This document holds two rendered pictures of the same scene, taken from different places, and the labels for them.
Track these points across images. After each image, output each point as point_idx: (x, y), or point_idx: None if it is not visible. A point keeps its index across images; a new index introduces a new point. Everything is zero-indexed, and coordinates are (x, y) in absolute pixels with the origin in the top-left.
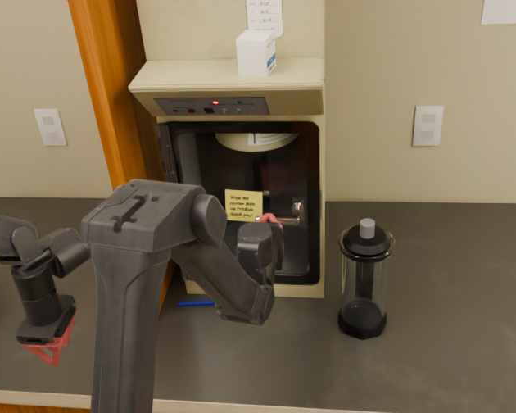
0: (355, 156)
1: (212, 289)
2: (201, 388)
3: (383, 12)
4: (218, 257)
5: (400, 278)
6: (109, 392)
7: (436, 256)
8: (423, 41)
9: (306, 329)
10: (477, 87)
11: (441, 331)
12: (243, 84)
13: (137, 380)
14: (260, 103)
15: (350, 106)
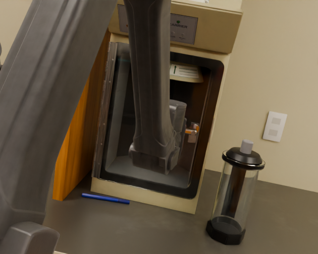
0: (222, 139)
1: (146, 89)
2: (88, 249)
3: (259, 44)
4: (165, 44)
5: (251, 214)
6: (52, 2)
7: (276, 208)
8: (281, 68)
9: (180, 229)
10: (310, 106)
11: (286, 251)
12: (187, 1)
13: (90, 1)
14: (192, 26)
15: (226, 102)
